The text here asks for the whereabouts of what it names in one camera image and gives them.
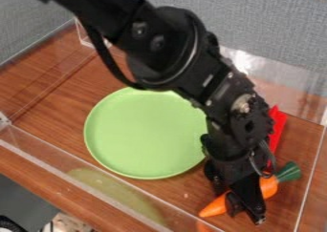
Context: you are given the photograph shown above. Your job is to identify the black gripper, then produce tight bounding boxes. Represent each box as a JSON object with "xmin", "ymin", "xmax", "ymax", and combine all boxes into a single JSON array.
[{"xmin": 200, "ymin": 76, "xmax": 277, "ymax": 226}]

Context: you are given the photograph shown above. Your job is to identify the orange toy carrot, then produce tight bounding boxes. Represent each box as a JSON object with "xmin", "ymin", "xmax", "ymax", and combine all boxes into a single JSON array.
[{"xmin": 199, "ymin": 161, "xmax": 302, "ymax": 218}]

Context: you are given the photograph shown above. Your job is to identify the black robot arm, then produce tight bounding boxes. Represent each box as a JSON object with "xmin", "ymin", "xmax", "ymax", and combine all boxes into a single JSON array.
[{"xmin": 41, "ymin": 0, "xmax": 277, "ymax": 224}]

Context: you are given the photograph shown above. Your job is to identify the red plastic block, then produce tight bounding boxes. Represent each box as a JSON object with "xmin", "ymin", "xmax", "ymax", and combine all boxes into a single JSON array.
[{"xmin": 266, "ymin": 104, "xmax": 289, "ymax": 167}]

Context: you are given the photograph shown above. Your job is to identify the green round plate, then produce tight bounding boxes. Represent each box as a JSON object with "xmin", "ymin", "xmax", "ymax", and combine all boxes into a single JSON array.
[{"xmin": 84, "ymin": 88, "xmax": 206, "ymax": 179}]

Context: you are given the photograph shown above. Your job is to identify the black cable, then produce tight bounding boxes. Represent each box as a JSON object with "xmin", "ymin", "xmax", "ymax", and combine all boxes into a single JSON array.
[{"xmin": 248, "ymin": 139, "xmax": 279, "ymax": 179}]

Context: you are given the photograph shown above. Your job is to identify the clear acrylic barrier wall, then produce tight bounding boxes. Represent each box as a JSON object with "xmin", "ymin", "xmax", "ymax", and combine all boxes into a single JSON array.
[{"xmin": 0, "ymin": 25, "xmax": 327, "ymax": 232}]

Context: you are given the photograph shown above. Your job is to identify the clear acrylic corner bracket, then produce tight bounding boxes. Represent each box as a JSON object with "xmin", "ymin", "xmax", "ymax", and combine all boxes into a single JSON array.
[{"xmin": 74, "ymin": 17, "xmax": 114, "ymax": 50}]

